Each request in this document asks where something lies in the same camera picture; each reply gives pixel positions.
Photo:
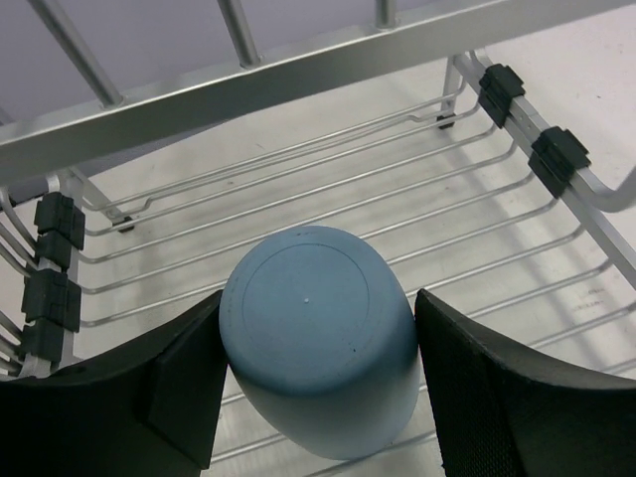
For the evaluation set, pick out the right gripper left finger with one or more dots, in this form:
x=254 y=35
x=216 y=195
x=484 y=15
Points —
x=149 y=407

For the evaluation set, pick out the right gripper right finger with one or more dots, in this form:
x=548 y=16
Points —
x=501 y=408

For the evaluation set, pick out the blue cup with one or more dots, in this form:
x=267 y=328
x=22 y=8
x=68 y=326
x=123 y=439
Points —
x=322 y=342

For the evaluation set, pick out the silver wire dish rack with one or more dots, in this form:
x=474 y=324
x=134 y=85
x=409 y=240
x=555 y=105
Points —
x=148 y=146

